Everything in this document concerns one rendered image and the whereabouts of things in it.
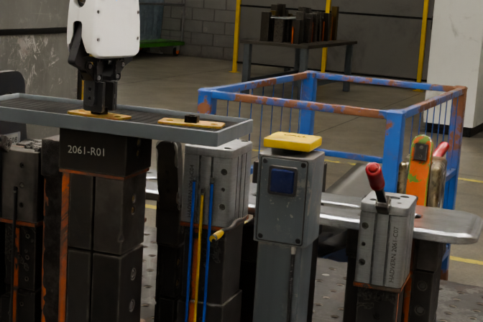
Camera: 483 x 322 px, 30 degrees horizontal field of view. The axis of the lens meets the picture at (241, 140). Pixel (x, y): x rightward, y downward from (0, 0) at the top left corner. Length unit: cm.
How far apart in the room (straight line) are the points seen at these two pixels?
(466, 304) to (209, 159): 89
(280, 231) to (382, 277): 21
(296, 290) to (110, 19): 41
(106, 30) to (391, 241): 48
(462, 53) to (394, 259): 797
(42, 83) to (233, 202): 365
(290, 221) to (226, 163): 21
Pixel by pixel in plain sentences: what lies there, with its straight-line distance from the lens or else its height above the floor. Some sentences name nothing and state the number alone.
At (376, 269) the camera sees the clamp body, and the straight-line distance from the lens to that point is 127.
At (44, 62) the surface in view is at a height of 88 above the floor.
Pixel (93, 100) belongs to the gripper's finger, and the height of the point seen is 118.
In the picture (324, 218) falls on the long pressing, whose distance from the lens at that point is 139.
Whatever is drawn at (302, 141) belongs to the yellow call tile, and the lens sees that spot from 110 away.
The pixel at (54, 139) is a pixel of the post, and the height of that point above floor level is 110.
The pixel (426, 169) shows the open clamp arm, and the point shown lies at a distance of 157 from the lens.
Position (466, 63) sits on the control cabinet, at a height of 73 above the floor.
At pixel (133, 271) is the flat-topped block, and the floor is 95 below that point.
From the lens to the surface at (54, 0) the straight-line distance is 492.
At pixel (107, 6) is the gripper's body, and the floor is 131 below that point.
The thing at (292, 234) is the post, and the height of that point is 104.
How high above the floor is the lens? 134
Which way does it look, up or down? 10 degrees down
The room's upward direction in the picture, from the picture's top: 4 degrees clockwise
